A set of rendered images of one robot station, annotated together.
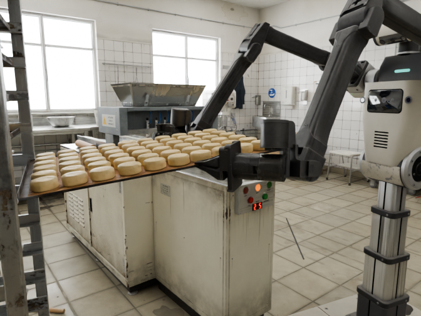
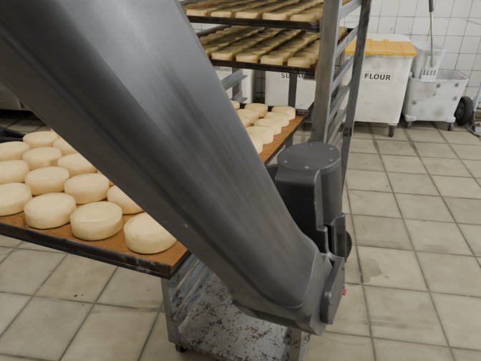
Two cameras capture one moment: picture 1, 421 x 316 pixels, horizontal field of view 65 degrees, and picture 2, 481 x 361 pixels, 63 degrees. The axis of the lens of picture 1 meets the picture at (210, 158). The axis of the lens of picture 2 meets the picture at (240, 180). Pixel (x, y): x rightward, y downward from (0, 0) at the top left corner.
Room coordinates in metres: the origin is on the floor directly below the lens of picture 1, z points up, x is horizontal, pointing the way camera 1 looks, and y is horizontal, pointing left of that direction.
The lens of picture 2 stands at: (1.42, -0.15, 1.34)
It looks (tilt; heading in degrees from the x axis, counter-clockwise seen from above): 29 degrees down; 136
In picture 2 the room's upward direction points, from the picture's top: straight up
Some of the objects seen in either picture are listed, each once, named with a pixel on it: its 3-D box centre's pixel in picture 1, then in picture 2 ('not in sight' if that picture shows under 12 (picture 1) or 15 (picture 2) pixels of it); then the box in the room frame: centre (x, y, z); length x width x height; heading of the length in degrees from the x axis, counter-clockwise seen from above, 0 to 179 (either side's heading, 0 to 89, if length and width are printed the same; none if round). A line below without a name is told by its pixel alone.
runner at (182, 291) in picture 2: not in sight; (215, 247); (0.45, 0.64, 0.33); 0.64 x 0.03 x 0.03; 114
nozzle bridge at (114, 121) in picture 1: (161, 131); not in sight; (2.22, 0.33, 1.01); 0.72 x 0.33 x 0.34; 129
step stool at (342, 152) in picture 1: (348, 166); not in sight; (4.97, -2.10, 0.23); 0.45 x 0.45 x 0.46; 29
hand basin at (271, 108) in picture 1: (268, 115); not in sight; (6.51, -1.13, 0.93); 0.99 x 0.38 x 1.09; 37
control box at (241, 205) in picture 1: (255, 195); not in sight; (1.54, -0.21, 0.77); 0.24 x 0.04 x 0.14; 129
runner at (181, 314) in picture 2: not in sight; (215, 264); (0.45, 0.64, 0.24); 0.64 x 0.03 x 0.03; 114
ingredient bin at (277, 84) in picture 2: not in sight; (295, 81); (-0.77, 2.68, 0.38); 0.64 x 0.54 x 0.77; 126
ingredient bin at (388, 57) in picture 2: not in sight; (370, 84); (-0.25, 3.07, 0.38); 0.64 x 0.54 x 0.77; 125
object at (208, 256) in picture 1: (208, 235); not in sight; (1.83, 0.01, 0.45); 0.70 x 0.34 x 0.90; 39
